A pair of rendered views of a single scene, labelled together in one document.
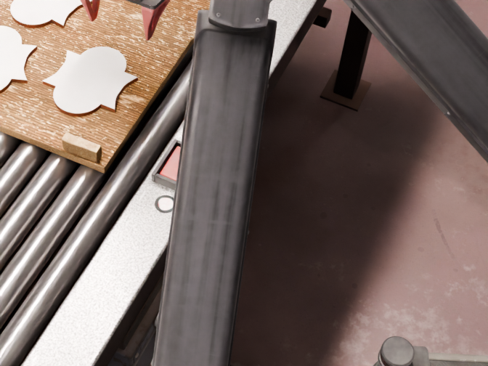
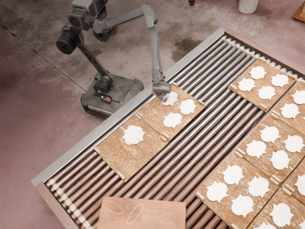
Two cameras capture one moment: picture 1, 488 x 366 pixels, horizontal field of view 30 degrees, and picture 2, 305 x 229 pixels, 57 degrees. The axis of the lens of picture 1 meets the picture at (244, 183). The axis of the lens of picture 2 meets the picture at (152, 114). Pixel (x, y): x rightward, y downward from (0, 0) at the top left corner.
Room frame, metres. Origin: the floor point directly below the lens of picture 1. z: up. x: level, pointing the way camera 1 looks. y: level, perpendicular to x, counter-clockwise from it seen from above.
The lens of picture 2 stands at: (2.13, 0.85, 2.73)
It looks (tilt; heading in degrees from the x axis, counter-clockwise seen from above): 56 degrees down; 213
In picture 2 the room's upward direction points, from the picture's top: 8 degrees counter-clockwise
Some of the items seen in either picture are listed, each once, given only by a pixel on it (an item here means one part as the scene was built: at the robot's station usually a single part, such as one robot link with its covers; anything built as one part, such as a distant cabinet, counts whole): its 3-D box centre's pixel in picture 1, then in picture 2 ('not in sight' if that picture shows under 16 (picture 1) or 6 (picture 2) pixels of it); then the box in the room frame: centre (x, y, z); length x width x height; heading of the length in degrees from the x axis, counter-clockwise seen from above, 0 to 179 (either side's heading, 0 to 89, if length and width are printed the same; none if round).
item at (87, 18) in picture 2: not in sight; (91, 21); (0.88, -0.37, 1.45); 0.09 x 0.08 x 0.12; 4
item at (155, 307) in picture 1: (128, 328); not in sight; (0.62, 0.15, 0.77); 0.14 x 0.11 x 0.18; 161
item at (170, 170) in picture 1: (185, 169); not in sight; (0.81, 0.09, 0.92); 0.06 x 0.06 x 0.01; 71
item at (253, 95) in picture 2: not in sight; (262, 82); (0.52, 0.86, 0.94); 0.41 x 0.35 x 0.04; 161
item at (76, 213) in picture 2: not in sight; (177, 122); (1.10, 0.39, 0.90); 1.95 x 0.05 x 0.05; 161
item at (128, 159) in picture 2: not in sight; (130, 146); (1.43, 0.17, 0.93); 0.41 x 0.35 x 0.02; 160
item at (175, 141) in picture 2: not in sight; (187, 130); (1.13, 0.48, 0.90); 1.95 x 0.05 x 0.05; 161
